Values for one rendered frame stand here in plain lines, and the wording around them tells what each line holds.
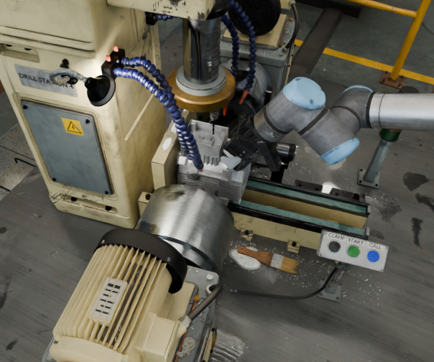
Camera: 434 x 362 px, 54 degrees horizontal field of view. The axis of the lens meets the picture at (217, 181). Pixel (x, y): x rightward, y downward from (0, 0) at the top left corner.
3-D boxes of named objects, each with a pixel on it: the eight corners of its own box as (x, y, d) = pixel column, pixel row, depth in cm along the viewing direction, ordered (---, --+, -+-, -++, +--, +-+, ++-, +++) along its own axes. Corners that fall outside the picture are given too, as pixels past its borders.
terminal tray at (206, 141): (180, 159, 128) (179, 141, 123) (191, 135, 135) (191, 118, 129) (218, 167, 127) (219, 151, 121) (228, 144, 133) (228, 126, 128)
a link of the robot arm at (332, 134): (371, 131, 102) (335, 94, 101) (353, 159, 95) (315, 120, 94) (344, 148, 109) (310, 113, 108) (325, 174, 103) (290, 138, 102)
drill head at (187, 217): (108, 326, 111) (90, 282, 92) (158, 216, 134) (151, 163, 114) (200, 353, 107) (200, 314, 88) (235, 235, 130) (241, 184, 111)
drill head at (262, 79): (187, 151, 152) (186, 96, 133) (218, 84, 178) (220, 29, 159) (256, 166, 149) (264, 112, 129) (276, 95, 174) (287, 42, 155)
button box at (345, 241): (315, 253, 117) (317, 256, 111) (321, 228, 117) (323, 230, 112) (379, 269, 114) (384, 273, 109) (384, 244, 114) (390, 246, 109)
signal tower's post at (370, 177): (356, 184, 160) (396, 96, 128) (358, 169, 165) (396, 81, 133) (378, 189, 159) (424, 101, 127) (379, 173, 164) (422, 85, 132)
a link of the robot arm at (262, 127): (294, 116, 109) (288, 142, 103) (282, 126, 113) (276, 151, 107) (266, 97, 107) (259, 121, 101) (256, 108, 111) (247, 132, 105)
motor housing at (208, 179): (177, 200, 137) (174, 159, 123) (195, 159, 149) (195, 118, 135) (237, 215, 134) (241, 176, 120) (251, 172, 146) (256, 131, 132)
